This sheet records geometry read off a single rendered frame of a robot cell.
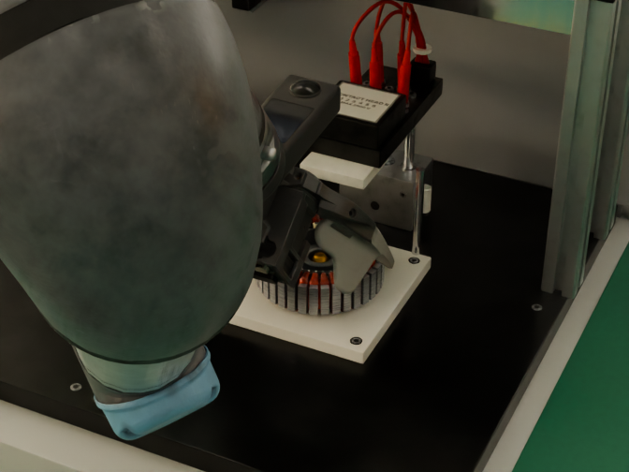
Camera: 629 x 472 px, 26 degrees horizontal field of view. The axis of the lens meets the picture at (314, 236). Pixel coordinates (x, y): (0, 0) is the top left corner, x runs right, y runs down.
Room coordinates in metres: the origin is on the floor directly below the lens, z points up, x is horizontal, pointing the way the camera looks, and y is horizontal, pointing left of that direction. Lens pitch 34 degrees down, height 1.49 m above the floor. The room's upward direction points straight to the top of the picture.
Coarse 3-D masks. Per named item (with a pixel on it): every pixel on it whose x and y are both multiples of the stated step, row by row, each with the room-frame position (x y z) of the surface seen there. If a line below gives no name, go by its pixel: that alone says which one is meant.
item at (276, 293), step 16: (304, 272) 0.92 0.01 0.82; (320, 272) 0.92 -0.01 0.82; (368, 272) 0.92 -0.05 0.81; (384, 272) 0.95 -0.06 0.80; (272, 288) 0.92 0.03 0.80; (288, 288) 0.91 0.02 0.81; (304, 288) 0.90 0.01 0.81; (320, 288) 0.91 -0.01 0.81; (336, 288) 0.90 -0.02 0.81; (368, 288) 0.92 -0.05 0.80; (288, 304) 0.91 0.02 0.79; (304, 304) 0.90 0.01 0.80; (320, 304) 0.91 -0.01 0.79; (336, 304) 0.90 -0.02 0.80; (352, 304) 0.91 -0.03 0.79
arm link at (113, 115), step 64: (192, 0) 0.43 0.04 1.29; (0, 64) 0.39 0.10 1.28; (64, 64) 0.39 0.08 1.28; (128, 64) 0.40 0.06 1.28; (192, 64) 0.41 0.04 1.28; (0, 128) 0.38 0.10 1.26; (64, 128) 0.38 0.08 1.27; (128, 128) 0.39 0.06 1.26; (192, 128) 0.40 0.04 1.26; (256, 128) 0.44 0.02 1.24; (0, 192) 0.38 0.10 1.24; (64, 192) 0.38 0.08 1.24; (128, 192) 0.38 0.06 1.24; (192, 192) 0.39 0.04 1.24; (256, 192) 0.42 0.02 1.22; (0, 256) 0.40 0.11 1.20; (64, 256) 0.38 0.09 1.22; (128, 256) 0.38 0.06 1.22; (192, 256) 0.39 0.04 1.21; (256, 256) 0.43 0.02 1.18; (64, 320) 0.40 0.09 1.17; (128, 320) 0.39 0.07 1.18; (192, 320) 0.40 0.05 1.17; (128, 384) 0.58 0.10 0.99; (192, 384) 0.64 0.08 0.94
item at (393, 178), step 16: (400, 160) 1.09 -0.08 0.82; (416, 160) 1.09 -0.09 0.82; (432, 160) 1.09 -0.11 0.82; (384, 176) 1.06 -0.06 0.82; (400, 176) 1.06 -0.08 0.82; (352, 192) 1.08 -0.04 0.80; (368, 192) 1.07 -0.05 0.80; (384, 192) 1.06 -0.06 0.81; (400, 192) 1.06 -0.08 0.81; (368, 208) 1.07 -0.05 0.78; (384, 208) 1.06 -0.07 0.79; (400, 208) 1.06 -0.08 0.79; (384, 224) 1.06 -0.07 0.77; (400, 224) 1.05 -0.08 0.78
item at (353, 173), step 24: (384, 72) 1.12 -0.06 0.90; (360, 96) 1.04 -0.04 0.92; (384, 96) 1.04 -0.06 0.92; (408, 96) 1.08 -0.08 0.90; (432, 96) 1.09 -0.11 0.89; (336, 120) 1.00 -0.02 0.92; (360, 120) 1.00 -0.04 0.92; (384, 120) 1.00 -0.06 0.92; (408, 120) 1.04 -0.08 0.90; (312, 144) 1.01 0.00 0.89; (336, 144) 1.00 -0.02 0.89; (360, 144) 0.99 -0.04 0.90; (384, 144) 0.99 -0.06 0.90; (408, 144) 1.07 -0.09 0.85; (312, 168) 0.99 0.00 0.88; (336, 168) 0.98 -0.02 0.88; (360, 168) 0.98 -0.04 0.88
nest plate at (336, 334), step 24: (408, 264) 0.98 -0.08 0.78; (384, 288) 0.95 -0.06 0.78; (408, 288) 0.95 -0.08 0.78; (240, 312) 0.91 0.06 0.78; (264, 312) 0.91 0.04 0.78; (288, 312) 0.91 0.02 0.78; (360, 312) 0.91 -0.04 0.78; (384, 312) 0.91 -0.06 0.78; (288, 336) 0.89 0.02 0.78; (312, 336) 0.88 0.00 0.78; (336, 336) 0.88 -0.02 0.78; (360, 336) 0.88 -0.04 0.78; (360, 360) 0.86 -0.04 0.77
